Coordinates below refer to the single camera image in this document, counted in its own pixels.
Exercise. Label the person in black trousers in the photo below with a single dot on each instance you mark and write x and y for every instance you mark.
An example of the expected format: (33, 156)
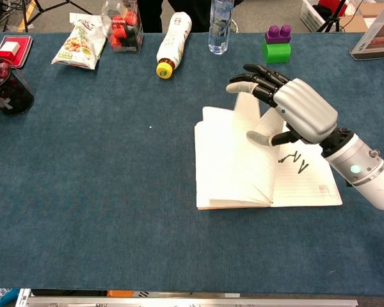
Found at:
(150, 16)

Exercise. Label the clear glass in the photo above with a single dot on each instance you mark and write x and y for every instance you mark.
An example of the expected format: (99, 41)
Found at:
(220, 28)

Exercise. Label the purple plastic building brick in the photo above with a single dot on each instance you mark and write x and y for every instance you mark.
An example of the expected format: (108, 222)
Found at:
(276, 36)

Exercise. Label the kraft cover spiral notebook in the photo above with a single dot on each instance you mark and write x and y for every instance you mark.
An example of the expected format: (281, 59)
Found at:
(230, 166)

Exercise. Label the blue carpet table mat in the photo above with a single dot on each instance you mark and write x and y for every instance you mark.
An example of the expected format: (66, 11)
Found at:
(115, 192)

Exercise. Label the white nut snack bag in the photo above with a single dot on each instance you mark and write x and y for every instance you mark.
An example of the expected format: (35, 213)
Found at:
(78, 44)

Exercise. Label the brown cardboard box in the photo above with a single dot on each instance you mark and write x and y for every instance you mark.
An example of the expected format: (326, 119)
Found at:
(355, 22)

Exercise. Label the white bottle yellow cap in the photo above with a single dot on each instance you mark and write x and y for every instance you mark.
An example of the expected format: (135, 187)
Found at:
(174, 38)

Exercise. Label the aluminium profile rail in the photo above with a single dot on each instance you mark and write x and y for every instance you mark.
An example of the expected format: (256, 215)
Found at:
(192, 302)

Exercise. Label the black tripod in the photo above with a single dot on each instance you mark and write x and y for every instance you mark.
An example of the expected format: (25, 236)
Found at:
(26, 12)
(332, 17)

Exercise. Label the black cup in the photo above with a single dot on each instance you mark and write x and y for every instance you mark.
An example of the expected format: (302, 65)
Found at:
(16, 99)

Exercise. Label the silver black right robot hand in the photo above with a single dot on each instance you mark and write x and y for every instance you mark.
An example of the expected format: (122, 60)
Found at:
(307, 108)

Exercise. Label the red flat tray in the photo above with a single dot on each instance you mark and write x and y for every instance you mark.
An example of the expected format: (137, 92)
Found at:
(24, 51)

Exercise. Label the small white red box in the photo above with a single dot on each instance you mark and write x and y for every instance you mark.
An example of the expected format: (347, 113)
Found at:
(9, 48)

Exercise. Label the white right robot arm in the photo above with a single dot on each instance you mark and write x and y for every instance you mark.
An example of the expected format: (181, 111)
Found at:
(364, 172)

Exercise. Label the green plastic cylinder block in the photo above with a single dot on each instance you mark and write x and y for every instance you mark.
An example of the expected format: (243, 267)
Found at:
(276, 52)

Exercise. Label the blue printed packet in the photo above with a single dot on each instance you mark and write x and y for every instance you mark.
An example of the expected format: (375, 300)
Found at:
(0, 297)

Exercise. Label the white plastic basket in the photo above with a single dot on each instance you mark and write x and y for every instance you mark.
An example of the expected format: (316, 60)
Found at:
(310, 14)

